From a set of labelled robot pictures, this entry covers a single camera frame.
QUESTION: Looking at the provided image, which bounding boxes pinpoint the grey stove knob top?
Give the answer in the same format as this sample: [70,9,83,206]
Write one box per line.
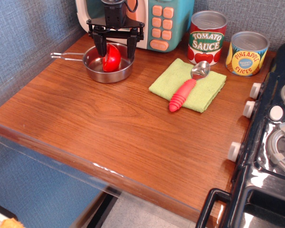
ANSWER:
[249,83,262,100]

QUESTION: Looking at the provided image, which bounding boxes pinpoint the spoon with red handle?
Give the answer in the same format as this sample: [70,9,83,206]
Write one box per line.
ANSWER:
[169,61,210,112]

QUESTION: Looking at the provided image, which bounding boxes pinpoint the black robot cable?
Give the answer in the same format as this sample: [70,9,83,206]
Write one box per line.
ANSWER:
[124,0,139,13]

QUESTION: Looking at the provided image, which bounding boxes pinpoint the grey stove knob middle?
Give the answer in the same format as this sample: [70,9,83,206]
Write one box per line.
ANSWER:
[243,101,255,118]

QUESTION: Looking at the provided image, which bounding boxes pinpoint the small steel pan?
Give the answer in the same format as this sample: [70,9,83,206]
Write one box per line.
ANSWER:
[50,43,134,83]

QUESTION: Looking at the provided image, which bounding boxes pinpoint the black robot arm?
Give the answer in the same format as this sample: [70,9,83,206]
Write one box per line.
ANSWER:
[86,0,145,59]

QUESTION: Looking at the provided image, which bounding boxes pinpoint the toy microwave teal and white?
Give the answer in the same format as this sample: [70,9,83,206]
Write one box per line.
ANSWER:
[75,0,195,53]

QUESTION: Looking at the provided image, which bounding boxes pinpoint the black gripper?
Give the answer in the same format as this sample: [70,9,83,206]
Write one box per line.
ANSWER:
[86,2,144,59]

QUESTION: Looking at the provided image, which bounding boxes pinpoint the grey stove knob bottom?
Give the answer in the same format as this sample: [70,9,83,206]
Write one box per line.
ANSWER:
[228,142,241,162]

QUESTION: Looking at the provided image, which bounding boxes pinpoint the tomato sauce toy can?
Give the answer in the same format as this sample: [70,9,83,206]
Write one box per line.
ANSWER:
[188,10,228,66]

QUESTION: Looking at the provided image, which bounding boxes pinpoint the grey stove knob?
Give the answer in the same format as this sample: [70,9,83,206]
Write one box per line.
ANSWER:
[228,142,241,162]
[249,83,262,100]
[243,101,255,118]

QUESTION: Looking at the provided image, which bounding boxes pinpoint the pineapple slices toy can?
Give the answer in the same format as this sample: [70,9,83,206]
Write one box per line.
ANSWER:
[226,31,269,76]

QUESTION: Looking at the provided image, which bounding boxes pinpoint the black toy stove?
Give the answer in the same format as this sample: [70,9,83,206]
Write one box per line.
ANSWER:
[196,43,285,228]

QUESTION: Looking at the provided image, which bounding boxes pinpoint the red toy tomato half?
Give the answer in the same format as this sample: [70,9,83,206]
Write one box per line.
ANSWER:
[102,44,121,72]

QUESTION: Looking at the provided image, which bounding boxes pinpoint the green cloth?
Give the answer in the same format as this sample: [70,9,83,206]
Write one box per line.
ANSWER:
[149,58,227,113]

